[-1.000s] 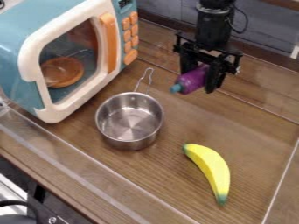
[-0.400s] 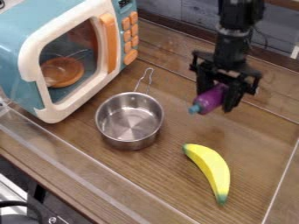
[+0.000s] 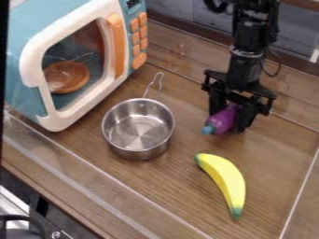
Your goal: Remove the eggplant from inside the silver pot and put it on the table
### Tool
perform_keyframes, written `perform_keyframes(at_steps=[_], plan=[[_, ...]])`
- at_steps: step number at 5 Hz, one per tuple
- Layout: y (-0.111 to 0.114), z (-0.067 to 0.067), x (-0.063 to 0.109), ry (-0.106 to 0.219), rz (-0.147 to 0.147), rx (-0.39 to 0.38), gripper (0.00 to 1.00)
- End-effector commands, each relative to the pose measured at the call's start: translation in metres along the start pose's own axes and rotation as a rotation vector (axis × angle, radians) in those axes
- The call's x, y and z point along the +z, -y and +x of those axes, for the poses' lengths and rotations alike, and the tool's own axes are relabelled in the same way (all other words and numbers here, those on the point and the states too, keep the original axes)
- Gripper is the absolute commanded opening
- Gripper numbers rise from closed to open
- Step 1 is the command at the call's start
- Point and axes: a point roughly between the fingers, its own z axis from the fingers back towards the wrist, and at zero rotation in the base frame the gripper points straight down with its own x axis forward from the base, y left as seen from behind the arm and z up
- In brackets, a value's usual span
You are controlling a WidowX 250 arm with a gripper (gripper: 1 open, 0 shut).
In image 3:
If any purple toy eggplant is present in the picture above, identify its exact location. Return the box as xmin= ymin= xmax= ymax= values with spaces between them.
xmin=200 ymin=105 xmax=241 ymax=135

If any orange plate inside microwave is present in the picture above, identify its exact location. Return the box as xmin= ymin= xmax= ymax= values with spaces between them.
xmin=44 ymin=61 xmax=89 ymax=93

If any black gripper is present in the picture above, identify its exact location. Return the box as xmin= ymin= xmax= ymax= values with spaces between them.
xmin=201 ymin=46 xmax=276 ymax=133

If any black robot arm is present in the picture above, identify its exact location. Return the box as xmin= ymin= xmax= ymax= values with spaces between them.
xmin=201 ymin=0 xmax=280 ymax=135

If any clear acrylic barrier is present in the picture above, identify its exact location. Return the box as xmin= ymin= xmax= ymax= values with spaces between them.
xmin=3 ymin=109 xmax=213 ymax=239

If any black cable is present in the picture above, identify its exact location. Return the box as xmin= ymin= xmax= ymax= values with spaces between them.
xmin=2 ymin=214 xmax=42 ymax=239

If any yellow toy banana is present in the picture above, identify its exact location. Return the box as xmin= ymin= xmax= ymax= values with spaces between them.
xmin=194 ymin=153 xmax=245 ymax=218

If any blue toy microwave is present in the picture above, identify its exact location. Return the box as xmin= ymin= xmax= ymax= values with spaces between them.
xmin=5 ymin=0 xmax=148 ymax=132

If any silver pot with handle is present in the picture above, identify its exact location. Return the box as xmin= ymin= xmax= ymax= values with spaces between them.
xmin=101 ymin=72 xmax=176 ymax=161

